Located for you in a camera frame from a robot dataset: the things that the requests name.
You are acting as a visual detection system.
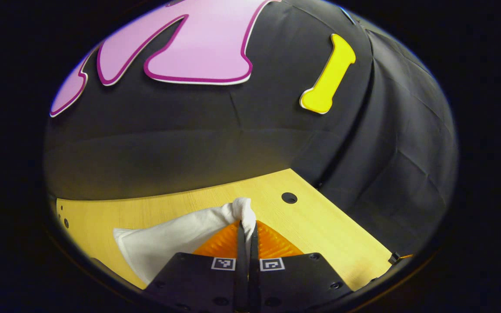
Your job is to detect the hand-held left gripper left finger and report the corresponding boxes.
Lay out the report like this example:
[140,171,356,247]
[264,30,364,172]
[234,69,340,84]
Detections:
[144,220,249,313]

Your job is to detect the black backdrop cloth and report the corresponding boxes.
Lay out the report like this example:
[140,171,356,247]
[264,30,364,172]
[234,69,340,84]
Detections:
[44,0,459,258]

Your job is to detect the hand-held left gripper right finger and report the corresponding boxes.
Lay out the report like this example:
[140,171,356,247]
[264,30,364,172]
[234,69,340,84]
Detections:
[249,220,355,313]

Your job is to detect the white jeans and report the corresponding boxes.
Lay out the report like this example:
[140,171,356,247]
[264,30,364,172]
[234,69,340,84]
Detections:
[113,197,257,286]

